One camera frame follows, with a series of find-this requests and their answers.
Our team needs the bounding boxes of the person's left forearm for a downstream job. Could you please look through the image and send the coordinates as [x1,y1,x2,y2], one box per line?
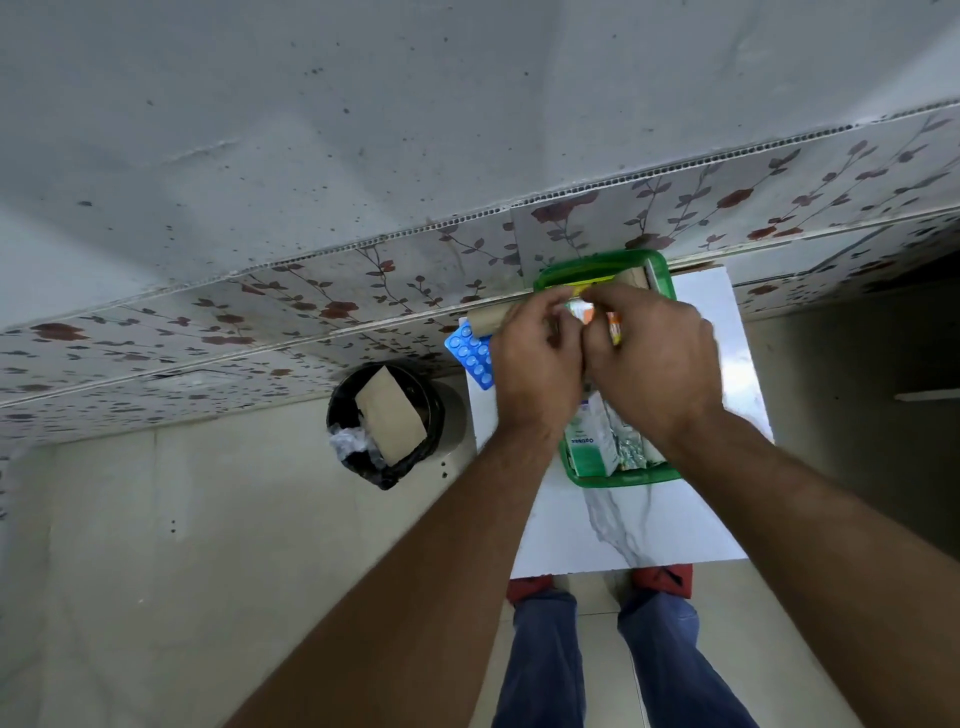
[223,416,571,728]

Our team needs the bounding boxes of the beige cardboard roll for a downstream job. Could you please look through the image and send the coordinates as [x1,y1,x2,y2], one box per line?
[467,267,652,340]

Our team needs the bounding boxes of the red right shoe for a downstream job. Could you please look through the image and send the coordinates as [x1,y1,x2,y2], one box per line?
[629,563,694,600]

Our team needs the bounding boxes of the red left shoe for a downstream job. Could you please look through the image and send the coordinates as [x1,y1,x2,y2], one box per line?
[505,575,561,606]

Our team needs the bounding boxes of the white and teal medicine box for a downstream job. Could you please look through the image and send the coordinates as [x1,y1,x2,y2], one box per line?
[563,396,621,480]

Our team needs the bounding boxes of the blue blister pack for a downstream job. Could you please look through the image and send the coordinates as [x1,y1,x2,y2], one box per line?
[443,325,497,392]

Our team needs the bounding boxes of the red shoe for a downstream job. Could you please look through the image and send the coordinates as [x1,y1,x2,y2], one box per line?
[505,575,561,606]
[629,563,694,600]

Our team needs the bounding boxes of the clear plastic wrapper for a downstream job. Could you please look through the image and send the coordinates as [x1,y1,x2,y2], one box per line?
[328,426,378,469]

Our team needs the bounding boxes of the blue jeans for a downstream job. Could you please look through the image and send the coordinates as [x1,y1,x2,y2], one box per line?
[490,588,760,728]

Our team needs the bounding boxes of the green plastic tray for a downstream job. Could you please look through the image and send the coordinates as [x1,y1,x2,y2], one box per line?
[533,248,685,489]

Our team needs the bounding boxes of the silver blister strip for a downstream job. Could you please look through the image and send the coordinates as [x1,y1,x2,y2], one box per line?
[609,417,664,473]

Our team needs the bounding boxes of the brown cardboard piece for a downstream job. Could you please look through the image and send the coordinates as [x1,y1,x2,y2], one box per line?
[353,365,429,468]

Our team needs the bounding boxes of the black trash bin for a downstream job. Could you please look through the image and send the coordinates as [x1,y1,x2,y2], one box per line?
[325,361,447,492]

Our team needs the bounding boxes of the person's left hand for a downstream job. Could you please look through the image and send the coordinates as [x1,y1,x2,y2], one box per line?
[489,285,595,438]

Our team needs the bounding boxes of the person's right hand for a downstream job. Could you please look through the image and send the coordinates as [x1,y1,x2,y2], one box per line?
[582,282,726,451]

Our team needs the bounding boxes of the small colourful medicine packet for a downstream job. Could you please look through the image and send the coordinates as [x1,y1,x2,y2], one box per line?
[564,280,625,348]

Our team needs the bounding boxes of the person's right forearm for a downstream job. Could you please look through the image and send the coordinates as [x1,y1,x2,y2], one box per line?
[663,408,960,728]

